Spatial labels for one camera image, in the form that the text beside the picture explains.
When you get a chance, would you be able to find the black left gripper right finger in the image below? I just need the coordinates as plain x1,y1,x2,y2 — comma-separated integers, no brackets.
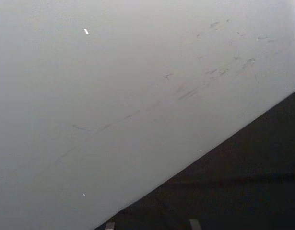
188,218,201,230

